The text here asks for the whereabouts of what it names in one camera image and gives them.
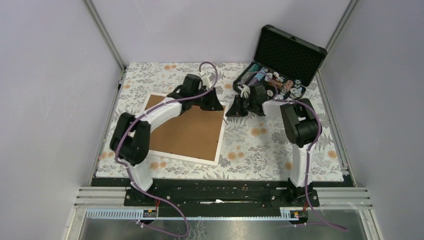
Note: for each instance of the black poker chip case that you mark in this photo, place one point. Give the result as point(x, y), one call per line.
point(282, 63)

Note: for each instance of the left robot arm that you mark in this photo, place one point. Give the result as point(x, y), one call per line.
point(131, 138)

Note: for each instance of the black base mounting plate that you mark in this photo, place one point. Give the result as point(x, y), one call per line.
point(211, 198)

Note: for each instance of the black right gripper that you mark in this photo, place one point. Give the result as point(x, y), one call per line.
point(235, 110)

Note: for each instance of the white picture frame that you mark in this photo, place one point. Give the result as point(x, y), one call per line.
point(195, 136)

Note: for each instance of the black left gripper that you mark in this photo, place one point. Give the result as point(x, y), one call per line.
point(213, 103)

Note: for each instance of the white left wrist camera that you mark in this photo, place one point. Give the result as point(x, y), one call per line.
point(205, 77)

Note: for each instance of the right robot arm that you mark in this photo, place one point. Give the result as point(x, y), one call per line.
point(301, 125)

